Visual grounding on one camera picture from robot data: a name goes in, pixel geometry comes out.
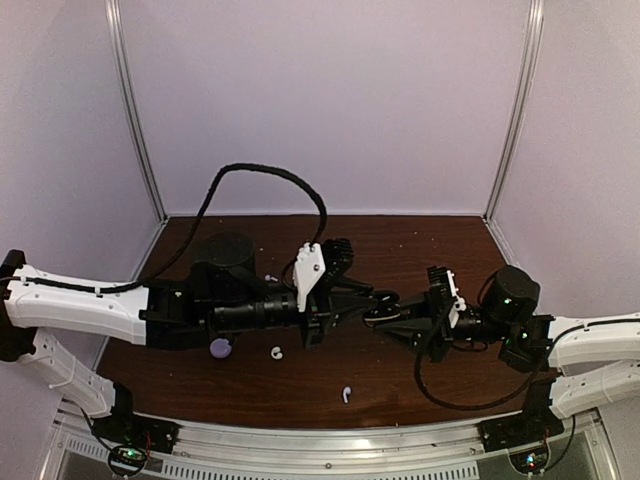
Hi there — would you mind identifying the white clip earbud lower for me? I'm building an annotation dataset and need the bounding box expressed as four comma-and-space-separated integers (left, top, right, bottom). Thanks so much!
270, 346, 283, 360

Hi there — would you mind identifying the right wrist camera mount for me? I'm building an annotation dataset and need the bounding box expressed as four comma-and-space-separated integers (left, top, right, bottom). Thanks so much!
427, 266, 467, 329

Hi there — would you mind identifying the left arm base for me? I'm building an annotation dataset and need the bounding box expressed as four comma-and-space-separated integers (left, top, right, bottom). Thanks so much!
85, 414, 179, 478

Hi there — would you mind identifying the black charging case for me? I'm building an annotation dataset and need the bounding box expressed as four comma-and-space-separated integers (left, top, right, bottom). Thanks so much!
363, 290, 402, 325

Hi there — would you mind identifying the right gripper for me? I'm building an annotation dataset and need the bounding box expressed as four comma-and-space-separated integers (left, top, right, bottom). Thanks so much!
372, 290, 511, 365

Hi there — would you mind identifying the right aluminium frame post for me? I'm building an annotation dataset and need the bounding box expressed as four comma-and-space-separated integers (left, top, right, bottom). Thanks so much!
483, 0, 545, 224

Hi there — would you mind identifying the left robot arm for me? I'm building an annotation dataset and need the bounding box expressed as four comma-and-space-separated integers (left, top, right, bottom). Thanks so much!
1, 232, 377, 444

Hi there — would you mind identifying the purple round charging case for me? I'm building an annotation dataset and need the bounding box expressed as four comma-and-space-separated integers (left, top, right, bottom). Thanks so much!
209, 338, 233, 360

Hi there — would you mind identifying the aluminium frame post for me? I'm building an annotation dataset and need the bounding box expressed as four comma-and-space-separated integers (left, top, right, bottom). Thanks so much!
483, 0, 545, 224
104, 0, 167, 223

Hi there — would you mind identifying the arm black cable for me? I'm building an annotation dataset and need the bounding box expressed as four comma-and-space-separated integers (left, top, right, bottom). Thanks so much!
413, 319, 536, 412
9, 162, 329, 296

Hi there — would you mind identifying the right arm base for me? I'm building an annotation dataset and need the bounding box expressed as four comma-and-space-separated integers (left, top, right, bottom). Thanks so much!
478, 412, 565, 477

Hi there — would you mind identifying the front aluminium rail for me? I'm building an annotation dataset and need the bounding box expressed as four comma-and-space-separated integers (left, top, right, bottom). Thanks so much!
49, 417, 606, 480

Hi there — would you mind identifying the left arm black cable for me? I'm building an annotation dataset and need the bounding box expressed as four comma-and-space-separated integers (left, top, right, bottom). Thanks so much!
9, 162, 329, 296

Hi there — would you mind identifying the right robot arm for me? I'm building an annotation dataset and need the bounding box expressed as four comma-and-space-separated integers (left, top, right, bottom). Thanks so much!
363, 265, 639, 442

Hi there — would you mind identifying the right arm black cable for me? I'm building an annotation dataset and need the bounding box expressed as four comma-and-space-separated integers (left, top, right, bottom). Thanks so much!
413, 319, 536, 412

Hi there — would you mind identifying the left aluminium frame post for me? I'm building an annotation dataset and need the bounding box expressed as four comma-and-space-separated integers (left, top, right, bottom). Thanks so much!
104, 0, 167, 223

